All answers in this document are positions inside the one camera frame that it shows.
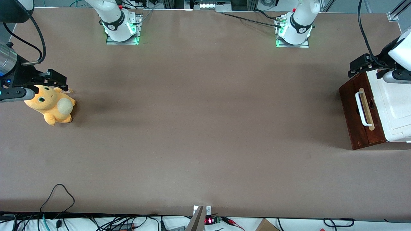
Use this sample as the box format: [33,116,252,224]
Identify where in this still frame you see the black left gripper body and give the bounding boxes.
[370,51,399,79]

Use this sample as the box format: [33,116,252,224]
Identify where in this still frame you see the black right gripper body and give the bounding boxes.
[6,56,50,93]

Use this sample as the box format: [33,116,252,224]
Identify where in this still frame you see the orange plush toy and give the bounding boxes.
[24,85,76,126]

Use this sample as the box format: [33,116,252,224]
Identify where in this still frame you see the aluminium corner profile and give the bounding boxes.
[387,0,411,22]

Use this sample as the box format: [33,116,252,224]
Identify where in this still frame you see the white cabinet top panel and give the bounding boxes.
[366,69,411,143]

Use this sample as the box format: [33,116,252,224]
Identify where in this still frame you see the white power strip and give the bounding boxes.
[185,0,232,11]

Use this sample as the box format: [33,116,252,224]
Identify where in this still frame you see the brown cardboard box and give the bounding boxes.
[255,218,281,231]

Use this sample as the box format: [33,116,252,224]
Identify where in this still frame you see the red clip leads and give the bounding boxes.
[222,217,245,231]

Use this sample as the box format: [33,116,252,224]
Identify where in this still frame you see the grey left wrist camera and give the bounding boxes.
[383,70,411,85]

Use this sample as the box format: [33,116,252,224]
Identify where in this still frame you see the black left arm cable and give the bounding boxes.
[357,0,387,68]

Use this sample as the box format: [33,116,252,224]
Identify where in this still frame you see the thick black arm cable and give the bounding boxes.
[30,14,47,64]

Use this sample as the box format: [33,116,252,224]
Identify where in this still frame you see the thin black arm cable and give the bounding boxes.
[3,22,43,54]

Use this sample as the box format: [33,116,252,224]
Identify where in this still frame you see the white drawer handle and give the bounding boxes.
[355,91,373,127]

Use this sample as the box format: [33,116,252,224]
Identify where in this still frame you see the beige oval handle plate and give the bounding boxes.
[359,87,375,131]

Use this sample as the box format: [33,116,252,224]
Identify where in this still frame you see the thin black looped cable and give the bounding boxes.
[40,184,75,213]

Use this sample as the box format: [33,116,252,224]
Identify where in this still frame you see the black cable across table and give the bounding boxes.
[221,12,284,28]

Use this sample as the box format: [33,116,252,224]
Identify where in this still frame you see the black looped floor cable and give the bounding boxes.
[323,218,355,228]

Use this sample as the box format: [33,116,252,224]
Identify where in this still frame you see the grey aluminium camera stand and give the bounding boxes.
[184,205,212,231]

